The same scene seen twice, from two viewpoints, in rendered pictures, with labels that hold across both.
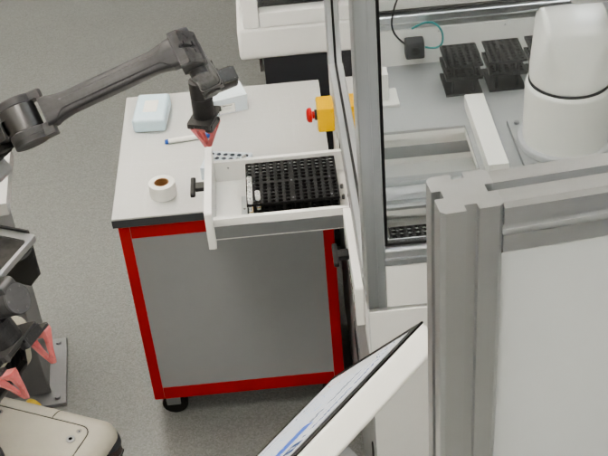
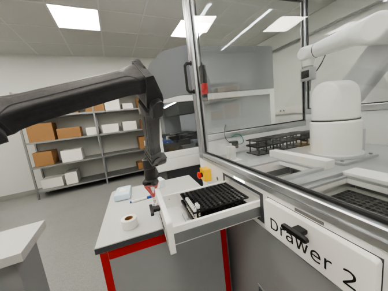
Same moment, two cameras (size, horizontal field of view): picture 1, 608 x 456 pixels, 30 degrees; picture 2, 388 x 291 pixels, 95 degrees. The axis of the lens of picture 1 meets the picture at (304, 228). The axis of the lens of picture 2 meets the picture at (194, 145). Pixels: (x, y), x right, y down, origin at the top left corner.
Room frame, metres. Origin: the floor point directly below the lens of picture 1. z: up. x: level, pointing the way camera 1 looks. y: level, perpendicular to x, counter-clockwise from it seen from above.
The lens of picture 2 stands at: (1.64, 0.27, 1.22)
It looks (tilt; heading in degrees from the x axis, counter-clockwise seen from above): 9 degrees down; 342
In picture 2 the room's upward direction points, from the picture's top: 7 degrees counter-clockwise
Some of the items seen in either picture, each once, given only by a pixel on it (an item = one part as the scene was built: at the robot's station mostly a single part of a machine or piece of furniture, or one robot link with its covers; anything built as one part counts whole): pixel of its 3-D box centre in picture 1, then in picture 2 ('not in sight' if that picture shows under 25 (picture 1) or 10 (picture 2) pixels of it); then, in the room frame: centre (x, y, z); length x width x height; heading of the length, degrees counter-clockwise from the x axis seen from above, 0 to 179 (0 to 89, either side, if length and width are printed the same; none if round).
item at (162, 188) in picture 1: (162, 188); (129, 222); (2.46, 0.36, 0.78); 0.07 x 0.07 x 0.04
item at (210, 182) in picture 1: (210, 196); (163, 215); (2.27, 0.22, 0.87); 0.29 x 0.02 x 0.11; 0
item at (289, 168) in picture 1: (292, 190); (212, 202); (2.27, 0.02, 0.87); 0.22 x 0.18 x 0.06; 90
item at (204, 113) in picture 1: (203, 109); (150, 175); (2.56, 0.23, 0.95); 0.10 x 0.07 x 0.07; 163
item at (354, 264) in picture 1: (353, 264); (305, 239); (1.95, -0.10, 0.87); 0.29 x 0.02 x 0.11; 0
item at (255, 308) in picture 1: (237, 251); (167, 254); (2.68, 0.20, 0.38); 0.62 x 0.58 x 0.76; 0
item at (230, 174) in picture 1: (296, 191); (215, 202); (2.27, 0.01, 0.86); 0.40 x 0.26 x 0.06; 90
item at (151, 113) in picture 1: (151, 112); (123, 193); (2.85, 0.41, 0.78); 0.15 x 0.10 x 0.04; 176
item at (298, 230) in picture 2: (340, 254); (297, 231); (1.95, -0.08, 0.91); 0.07 x 0.04 x 0.01; 0
